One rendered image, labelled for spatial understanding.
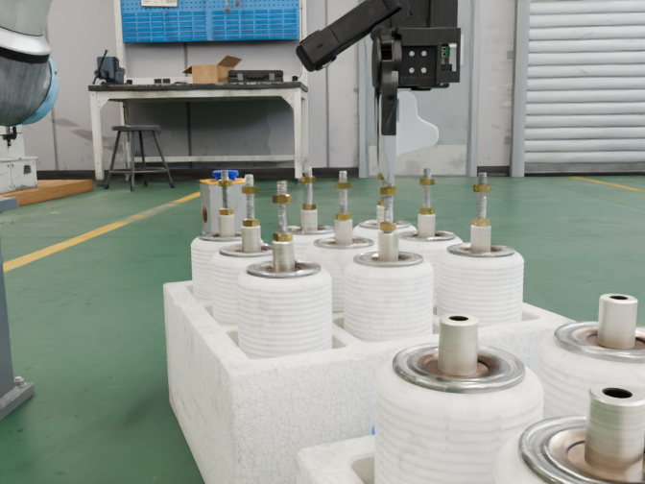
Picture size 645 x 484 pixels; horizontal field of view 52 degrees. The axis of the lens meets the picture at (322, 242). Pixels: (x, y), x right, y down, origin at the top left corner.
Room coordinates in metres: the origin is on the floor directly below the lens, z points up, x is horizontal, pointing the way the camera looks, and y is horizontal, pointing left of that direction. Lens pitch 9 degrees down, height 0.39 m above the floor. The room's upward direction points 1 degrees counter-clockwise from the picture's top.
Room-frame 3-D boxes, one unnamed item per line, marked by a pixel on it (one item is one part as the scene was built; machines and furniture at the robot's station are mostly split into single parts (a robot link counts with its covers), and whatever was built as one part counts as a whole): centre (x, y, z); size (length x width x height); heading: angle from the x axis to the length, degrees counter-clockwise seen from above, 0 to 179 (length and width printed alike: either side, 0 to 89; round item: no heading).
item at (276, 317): (0.65, 0.04, 0.16); 0.10 x 0.10 x 0.18
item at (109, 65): (5.03, 1.57, 0.87); 0.41 x 0.17 x 0.25; 177
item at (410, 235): (0.84, -0.14, 0.25); 0.08 x 0.08 x 0.01
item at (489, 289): (0.73, -0.18, 0.16); 0.10 x 0.10 x 0.18
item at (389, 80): (0.67, -0.07, 0.43); 0.05 x 0.02 x 0.09; 0
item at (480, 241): (0.73, -0.18, 0.26); 0.02 x 0.02 x 0.03
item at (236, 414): (0.80, -0.03, 0.09); 0.39 x 0.39 x 0.18; 22
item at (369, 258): (0.69, -0.07, 0.25); 0.08 x 0.08 x 0.01
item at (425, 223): (0.84, -0.14, 0.26); 0.02 x 0.02 x 0.03
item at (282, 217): (0.65, 0.04, 0.30); 0.01 x 0.01 x 0.08
